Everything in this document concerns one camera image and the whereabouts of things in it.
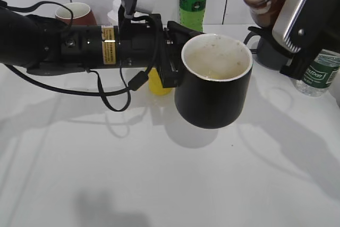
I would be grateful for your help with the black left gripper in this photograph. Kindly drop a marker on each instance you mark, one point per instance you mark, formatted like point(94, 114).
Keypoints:
point(143, 42)

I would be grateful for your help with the yellow paper cup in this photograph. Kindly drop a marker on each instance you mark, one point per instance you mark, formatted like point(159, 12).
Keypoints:
point(155, 84)

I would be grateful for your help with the dark grey mug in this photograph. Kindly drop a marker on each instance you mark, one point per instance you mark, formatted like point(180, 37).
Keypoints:
point(268, 52)

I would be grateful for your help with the Cestbon water bottle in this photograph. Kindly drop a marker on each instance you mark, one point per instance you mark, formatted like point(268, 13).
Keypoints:
point(319, 75)

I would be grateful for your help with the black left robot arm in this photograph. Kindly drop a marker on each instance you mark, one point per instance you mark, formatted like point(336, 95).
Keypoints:
point(48, 47)

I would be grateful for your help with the white capped milk bottle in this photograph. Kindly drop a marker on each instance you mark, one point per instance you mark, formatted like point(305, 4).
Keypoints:
point(113, 13)

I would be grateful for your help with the black ceramic mug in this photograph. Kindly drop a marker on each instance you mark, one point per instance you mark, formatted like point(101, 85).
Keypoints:
point(214, 75)

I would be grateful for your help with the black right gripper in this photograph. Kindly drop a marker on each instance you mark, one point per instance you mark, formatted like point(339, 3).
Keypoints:
point(299, 62)

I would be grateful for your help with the maroon ceramic mug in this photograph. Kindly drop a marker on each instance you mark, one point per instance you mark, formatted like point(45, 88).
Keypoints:
point(82, 14)

